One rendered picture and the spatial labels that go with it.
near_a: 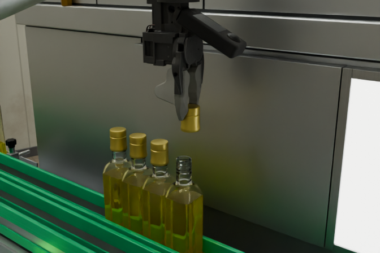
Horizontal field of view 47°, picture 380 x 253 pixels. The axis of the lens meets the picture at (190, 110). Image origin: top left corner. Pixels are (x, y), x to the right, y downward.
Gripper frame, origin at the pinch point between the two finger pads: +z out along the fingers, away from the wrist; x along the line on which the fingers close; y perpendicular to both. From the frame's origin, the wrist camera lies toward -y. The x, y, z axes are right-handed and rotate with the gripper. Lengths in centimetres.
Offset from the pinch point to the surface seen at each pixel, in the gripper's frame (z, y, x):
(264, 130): 5.2, -10.9, -9.9
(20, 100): 74, 245, -191
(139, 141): 8.1, 11.4, -1.3
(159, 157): 9.9, 6.3, 0.3
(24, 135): 105, 245, -191
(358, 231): 20.0, -29.5, -6.2
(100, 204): 29.4, 28.0, -9.0
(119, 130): 7.3, 17.6, -3.5
